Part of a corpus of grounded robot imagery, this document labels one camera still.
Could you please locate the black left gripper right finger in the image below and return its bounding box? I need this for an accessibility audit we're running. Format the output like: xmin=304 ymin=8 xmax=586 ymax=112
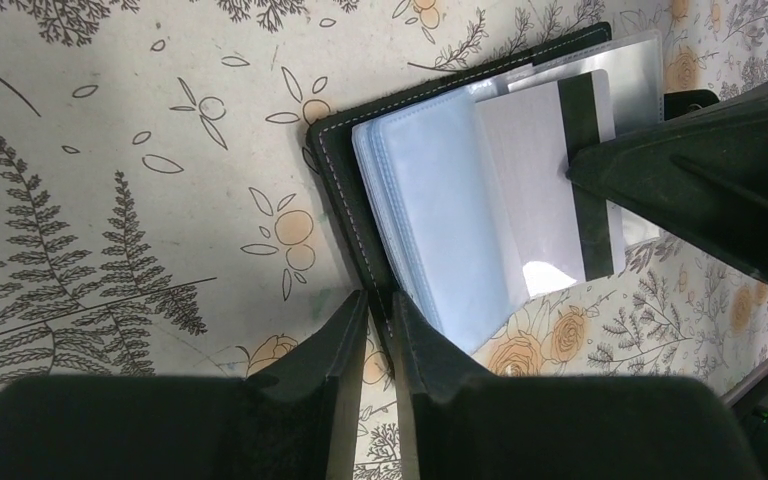
xmin=391 ymin=292 xmax=762 ymax=479

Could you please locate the grey card with black stripe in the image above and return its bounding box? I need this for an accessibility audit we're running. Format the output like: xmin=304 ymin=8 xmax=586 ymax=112
xmin=476 ymin=70 xmax=626 ymax=297

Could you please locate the floral paper table mat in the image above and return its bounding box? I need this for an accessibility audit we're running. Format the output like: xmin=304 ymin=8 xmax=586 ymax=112
xmin=0 ymin=1 xmax=768 ymax=479

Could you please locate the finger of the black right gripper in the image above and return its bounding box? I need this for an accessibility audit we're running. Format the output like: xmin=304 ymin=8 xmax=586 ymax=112
xmin=568 ymin=81 xmax=768 ymax=285

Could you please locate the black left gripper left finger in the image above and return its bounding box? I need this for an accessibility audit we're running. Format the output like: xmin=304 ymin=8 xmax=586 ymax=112
xmin=0 ymin=291 xmax=368 ymax=479

